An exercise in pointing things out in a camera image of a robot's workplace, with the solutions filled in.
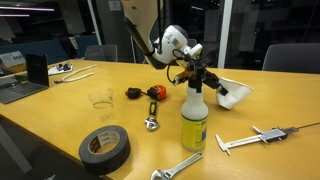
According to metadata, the clear plastic cup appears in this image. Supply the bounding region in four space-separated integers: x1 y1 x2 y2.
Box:
87 87 115 123

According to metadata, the grey office chair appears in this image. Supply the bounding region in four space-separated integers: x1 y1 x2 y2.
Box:
187 38 199 48
83 43 119 63
261 42 320 75

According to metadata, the cardboard box with print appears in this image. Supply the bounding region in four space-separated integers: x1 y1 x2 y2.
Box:
0 50 28 76

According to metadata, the black duct tape roll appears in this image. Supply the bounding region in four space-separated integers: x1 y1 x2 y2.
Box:
78 124 132 176

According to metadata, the orange tape measure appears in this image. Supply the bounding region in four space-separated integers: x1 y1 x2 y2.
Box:
146 84 168 102

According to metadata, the silver adjustable wrench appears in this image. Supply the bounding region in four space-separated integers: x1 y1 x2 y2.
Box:
150 151 205 180

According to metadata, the white cables bundle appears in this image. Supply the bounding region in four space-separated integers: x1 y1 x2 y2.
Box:
53 63 98 85

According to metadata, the white paper cup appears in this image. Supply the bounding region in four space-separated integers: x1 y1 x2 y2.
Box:
215 76 255 111

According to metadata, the small black tape measure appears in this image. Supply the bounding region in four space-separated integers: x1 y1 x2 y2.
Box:
125 86 143 100

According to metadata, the white wall sign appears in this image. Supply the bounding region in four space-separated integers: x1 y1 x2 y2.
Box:
107 0 123 12

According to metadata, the black handled adjustable wrench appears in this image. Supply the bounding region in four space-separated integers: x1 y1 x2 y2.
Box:
143 100 161 133

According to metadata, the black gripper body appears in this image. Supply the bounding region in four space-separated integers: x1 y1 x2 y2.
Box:
173 57 222 90

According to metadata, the dark laptop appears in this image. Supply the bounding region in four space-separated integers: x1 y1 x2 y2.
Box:
0 53 51 105

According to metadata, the thin black cable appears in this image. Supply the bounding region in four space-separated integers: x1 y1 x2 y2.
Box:
296 121 320 130

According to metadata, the spray bottle with yellow label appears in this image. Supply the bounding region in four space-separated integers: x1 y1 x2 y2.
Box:
180 64 210 153

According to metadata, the metal vernier caliper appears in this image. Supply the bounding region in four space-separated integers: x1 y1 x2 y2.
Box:
214 125 300 157

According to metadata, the white cloth with black items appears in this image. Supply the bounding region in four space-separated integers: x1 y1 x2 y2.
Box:
47 61 75 77

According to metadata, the blue partition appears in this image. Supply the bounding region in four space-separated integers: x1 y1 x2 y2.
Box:
0 34 100 65

